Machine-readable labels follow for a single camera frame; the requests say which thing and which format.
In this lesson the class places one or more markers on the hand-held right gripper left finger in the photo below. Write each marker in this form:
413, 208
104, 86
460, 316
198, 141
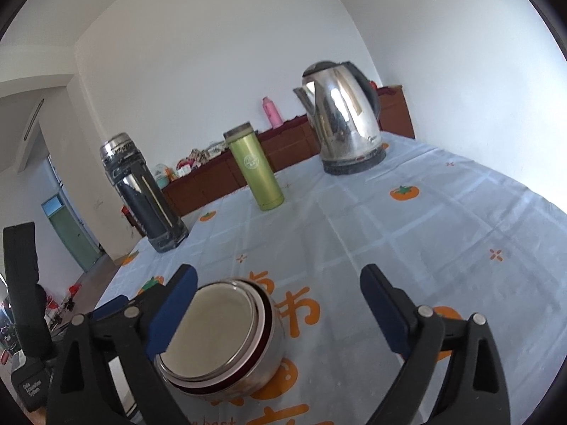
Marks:
175, 314

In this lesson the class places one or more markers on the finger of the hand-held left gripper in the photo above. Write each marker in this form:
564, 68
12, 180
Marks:
110, 306

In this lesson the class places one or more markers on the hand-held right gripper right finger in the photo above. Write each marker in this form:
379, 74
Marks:
385, 314

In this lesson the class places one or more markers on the white enamel bowl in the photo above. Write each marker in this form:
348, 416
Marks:
212, 327

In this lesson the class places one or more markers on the red plastic bowl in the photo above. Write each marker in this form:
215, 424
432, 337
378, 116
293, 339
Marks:
269, 323

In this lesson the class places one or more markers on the stainless steel bowl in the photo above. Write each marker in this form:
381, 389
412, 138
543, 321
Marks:
265, 363

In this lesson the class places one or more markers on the green door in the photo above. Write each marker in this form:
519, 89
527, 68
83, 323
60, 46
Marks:
73, 239

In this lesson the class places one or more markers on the light blue printed tablecloth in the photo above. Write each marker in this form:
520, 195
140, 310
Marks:
443, 239

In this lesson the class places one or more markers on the black steel thermos flask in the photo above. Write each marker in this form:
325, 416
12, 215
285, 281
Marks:
141, 203

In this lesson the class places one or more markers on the brown wooden sideboard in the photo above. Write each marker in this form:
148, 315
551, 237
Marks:
208, 186

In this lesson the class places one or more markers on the pile of household clutter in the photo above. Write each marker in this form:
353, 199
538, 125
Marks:
195, 159

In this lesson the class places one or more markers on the green thermos bottle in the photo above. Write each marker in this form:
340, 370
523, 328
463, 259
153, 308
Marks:
257, 172

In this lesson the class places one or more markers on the fluorescent tube lamp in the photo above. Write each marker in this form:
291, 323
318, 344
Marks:
34, 119

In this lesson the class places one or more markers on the stainless steel electric kettle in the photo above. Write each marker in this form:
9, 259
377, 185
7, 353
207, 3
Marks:
345, 128

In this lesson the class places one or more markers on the pink bottle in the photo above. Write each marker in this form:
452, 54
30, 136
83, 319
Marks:
272, 115

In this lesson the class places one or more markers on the dark red cloth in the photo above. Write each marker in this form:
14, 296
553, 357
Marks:
390, 90

